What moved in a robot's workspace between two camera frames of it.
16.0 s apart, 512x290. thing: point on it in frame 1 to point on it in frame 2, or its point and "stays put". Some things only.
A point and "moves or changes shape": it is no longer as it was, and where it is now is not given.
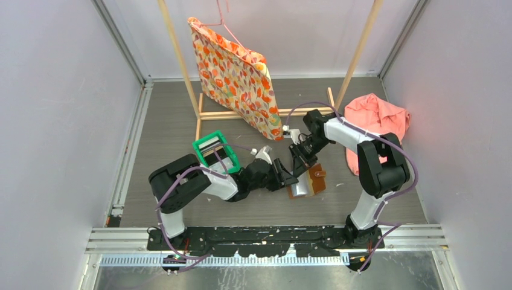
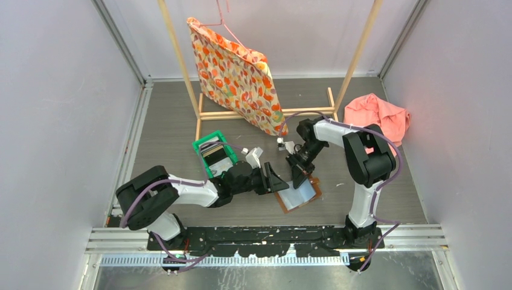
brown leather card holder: (311, 182) moves or changes shape
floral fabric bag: (236, 79) stays put
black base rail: (255, 242) stays put
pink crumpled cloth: (369, 114) stays put
